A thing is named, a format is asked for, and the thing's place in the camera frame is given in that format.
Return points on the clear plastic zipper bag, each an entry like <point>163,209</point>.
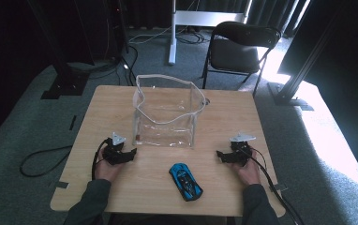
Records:
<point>166,115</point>

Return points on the white metal desk frame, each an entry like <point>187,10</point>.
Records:
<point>174,28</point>

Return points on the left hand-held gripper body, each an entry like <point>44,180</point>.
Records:
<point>114,153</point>

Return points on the black metal stand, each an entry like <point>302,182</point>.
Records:
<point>63,78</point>
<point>292,87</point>

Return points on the black folding chair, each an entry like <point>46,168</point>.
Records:
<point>236,50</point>

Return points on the person's left hand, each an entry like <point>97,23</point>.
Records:
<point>105,170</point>

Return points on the black tape strip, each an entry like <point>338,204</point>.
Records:
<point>72,122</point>

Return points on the blue toy car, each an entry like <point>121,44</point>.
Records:
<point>185,182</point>

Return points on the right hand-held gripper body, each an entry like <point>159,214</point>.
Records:
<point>240,151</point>

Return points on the person's right hand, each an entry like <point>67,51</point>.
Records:
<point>249,172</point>

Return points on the grey tape piece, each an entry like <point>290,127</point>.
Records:
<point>280,187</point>
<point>60,184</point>

